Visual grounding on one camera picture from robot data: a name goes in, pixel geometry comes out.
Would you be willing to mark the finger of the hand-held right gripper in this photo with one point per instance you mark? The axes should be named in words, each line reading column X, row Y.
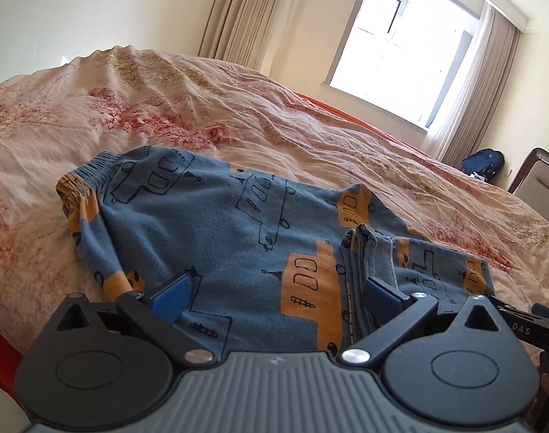
column 504, row 307
column 547, row 311

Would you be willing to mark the padded wooden headboard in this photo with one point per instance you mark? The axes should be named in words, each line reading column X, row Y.
column 540, row 189

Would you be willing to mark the window with grey frame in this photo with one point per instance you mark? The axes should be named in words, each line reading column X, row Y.
column 391, row 49

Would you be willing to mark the bed with floral cover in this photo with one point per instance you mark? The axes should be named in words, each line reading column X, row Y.
column 256, row 112

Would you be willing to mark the sheer white curtain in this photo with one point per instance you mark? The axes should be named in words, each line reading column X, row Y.
column 459, row 99

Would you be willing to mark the blue pants with orange print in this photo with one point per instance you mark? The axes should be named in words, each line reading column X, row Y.
column 238, row 243

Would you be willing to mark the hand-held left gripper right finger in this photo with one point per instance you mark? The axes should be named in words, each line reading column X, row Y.
column 382, row 298

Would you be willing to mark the blue backpack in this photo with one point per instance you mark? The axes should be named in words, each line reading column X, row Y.
column 482, row 164

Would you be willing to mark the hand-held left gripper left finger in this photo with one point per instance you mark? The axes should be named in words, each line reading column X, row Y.
column 173, row 300

